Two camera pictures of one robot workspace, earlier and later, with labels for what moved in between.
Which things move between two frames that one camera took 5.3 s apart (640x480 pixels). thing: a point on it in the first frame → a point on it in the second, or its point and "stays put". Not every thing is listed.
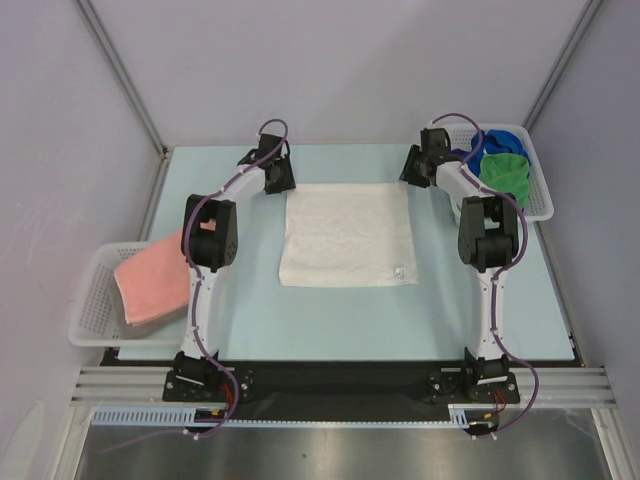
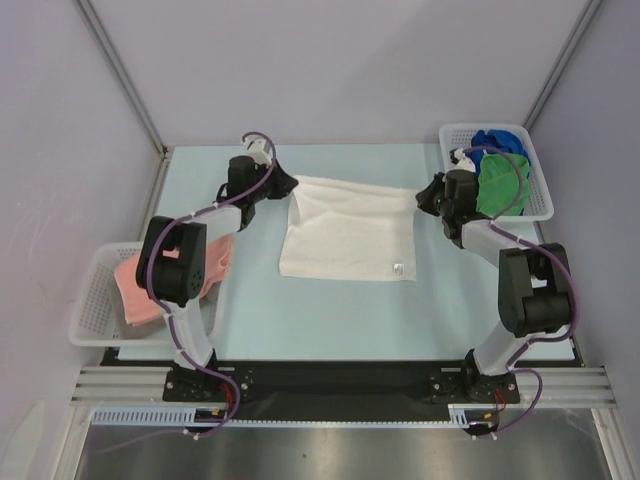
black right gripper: [413, 168] → [433, 195]
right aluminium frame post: [584, 20] stays put
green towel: [506, 173] stays put
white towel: [347, 235] stays put
